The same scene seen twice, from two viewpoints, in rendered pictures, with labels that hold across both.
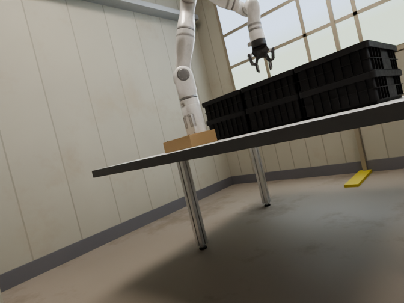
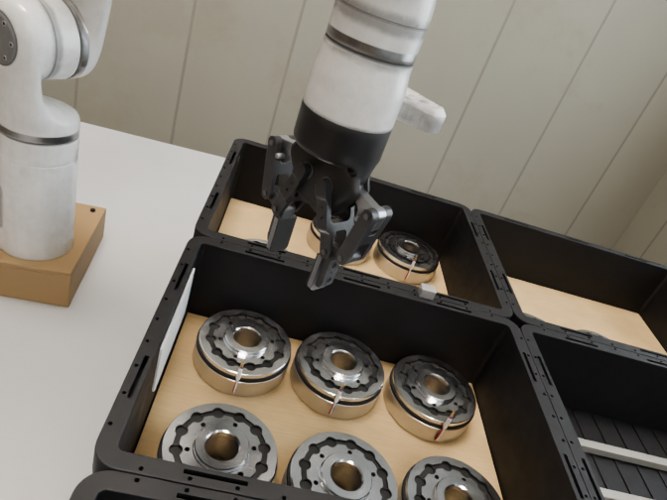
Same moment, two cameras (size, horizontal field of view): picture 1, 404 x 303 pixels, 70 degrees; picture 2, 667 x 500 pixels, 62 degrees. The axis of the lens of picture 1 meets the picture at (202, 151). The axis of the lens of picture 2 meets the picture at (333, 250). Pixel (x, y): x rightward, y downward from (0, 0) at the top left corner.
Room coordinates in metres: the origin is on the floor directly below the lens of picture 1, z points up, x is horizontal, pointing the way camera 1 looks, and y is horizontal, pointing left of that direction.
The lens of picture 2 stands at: (1.12, -0.66, 1.28)
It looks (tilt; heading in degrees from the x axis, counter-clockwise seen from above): 31 degrees down; 32
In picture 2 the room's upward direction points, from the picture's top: 21 degrees clockwise
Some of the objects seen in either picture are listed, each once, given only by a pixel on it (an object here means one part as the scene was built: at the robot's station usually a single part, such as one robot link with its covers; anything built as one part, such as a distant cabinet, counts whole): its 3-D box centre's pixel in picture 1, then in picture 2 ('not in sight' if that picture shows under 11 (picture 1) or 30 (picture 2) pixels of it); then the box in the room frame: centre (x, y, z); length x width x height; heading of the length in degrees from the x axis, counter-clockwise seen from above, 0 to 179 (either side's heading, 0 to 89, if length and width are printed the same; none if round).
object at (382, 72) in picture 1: (353, 94); not in sight; (1.27, -0.71, 0.76); 0.40 x 0.30 x 0.12; 132
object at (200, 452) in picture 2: not in sight; (221, 447); (1.37, -0.47, 0.86); 0.05 x 0.05 x 0.01
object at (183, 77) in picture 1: (184, 85); (39, 71); (1.42, 0.01, 1.00); 0.09 x 0.09 x 0.17; 7
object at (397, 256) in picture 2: not in sight; (409, 250); (1.84, -0.34, 0.86); 0.10 x 0.10 x 0.01
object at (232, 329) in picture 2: not in sight; (246, 338); (1.47, -0.37, 0.86); 0.05 x 0.05 x 0.01
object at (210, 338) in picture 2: not in sight; (245, 341); (1.47, -0.37, 0.86); 0.10 x 0.10 x 0.01
